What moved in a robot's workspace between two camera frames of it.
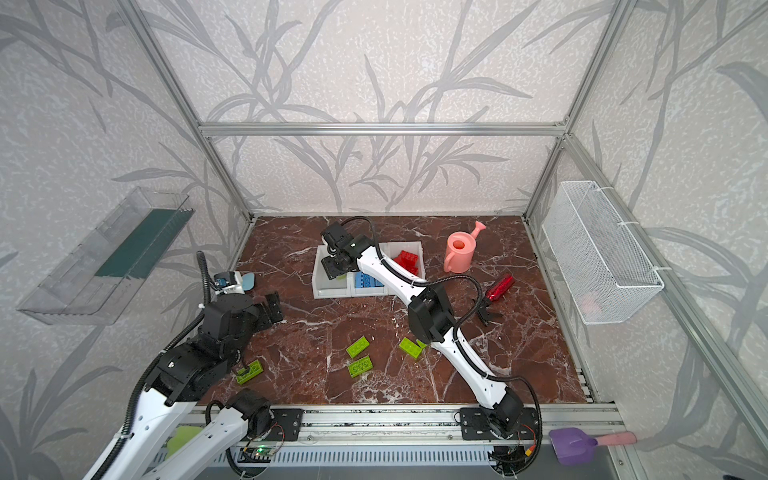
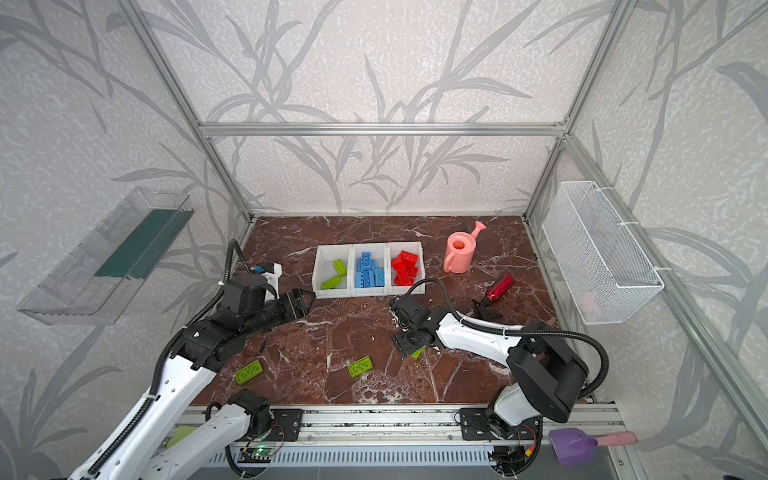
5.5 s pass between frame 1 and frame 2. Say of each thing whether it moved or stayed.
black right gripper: moved
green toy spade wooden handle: stayed
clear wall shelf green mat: stayed
